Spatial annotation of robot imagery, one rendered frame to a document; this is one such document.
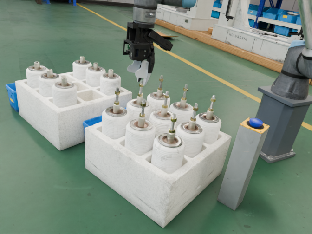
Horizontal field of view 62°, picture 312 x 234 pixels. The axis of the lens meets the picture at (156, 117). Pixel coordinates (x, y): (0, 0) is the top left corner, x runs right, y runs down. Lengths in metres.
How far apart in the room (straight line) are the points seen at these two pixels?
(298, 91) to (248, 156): 0.47
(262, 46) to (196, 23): 1.40
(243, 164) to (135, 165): 0.34
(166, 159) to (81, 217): 0.32
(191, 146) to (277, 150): 0.56
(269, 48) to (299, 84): 1.95
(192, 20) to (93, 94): 3.14
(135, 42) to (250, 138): 0.47
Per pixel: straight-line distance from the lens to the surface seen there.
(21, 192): 1.00
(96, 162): 0.97
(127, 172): 0.86
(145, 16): 0.86
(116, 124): 0.89
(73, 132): 1.15
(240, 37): 3.44
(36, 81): 1.30
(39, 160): 1.12
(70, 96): 1.11
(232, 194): 0.96
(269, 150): 1.31
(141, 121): 0.83
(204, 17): 4.37
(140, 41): 0.89
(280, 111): 1.23
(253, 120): 0.85
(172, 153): 0.76
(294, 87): 1.24
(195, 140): 0.85
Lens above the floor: 0.66
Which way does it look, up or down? 27 degrees down
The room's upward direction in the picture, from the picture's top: 8 degrees clockwise
